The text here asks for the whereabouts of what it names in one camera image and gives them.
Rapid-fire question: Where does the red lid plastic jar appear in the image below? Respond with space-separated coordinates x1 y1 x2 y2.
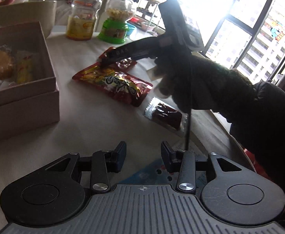
66 0 102 41

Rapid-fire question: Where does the red yellow chip bag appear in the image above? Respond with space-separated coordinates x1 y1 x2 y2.
72 62 153 107

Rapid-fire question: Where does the metal shelf rack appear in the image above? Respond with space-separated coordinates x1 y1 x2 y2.
130 0 165 31

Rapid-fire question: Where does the red peanut snack packet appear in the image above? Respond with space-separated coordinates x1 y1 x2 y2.
97 47 137 72

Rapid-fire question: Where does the dark red jerky packet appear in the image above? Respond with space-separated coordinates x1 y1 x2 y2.
144 97 188 137

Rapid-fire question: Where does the green gumball candy dispenser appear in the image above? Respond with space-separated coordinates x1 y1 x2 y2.
98 0 136 44

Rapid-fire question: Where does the yellow puffed snack packet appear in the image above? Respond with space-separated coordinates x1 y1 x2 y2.
16 55 34 85

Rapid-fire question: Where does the teal plastic basin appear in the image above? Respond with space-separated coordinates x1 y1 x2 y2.
127 23 137 37

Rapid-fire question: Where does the pink cardboard box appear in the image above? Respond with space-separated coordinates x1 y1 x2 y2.
0 22 60 141

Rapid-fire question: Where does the cream oval container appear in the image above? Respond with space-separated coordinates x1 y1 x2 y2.
0 1 57 37

